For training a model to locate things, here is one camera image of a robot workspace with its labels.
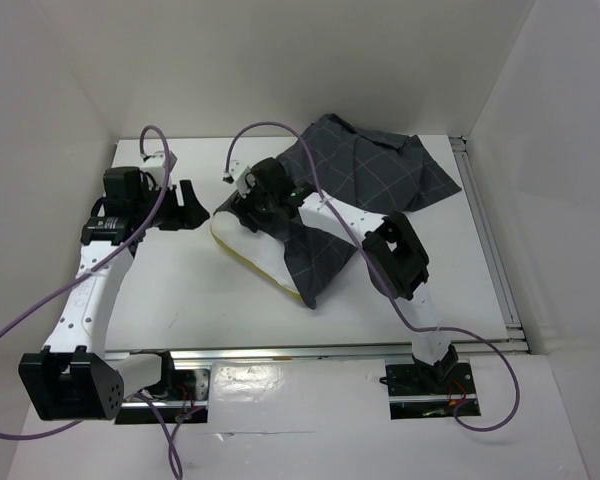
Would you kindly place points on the white pillow yellow edge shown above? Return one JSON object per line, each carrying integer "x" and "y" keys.
{"x": 258, "y": 251}

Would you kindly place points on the front aluminium rail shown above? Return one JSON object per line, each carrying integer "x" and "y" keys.
{"x": 294, "y": 352}

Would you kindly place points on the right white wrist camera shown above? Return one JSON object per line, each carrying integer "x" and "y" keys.
{"x": 241, "y": 176}

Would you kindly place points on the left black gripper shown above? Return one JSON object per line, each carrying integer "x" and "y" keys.
{"x": 187, "y": 216}

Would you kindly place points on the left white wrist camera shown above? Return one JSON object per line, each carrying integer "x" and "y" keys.
{"x": 157, "y": 162}

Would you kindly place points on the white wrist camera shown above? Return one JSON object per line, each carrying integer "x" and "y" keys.
{"x": 241, "y": 176}
{"x": 157, "y": 162}

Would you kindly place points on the right side aluminium rail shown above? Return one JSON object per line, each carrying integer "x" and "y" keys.
{"x": 507, "y": 304}

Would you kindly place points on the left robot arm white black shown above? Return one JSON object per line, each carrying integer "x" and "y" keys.
{"x": 69, "y": 378}

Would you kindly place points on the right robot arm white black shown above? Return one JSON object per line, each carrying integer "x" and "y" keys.
{"x": 396, "y": 261}

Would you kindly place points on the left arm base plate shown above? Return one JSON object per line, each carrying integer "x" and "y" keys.
{"x": 180, "y": 387}

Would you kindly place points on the aluminium rail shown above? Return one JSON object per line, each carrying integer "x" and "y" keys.
{"x": 507, "y": 304}
{"x": 294, "y": 352}

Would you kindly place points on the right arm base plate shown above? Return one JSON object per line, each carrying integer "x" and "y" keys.
{"x": 411, "y": 398}

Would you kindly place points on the dark grey checked pillowcase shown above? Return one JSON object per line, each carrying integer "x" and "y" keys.
{"x": 376, "y": 171}

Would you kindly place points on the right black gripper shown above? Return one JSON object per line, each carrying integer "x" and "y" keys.
{"x": 245, "y": 206}

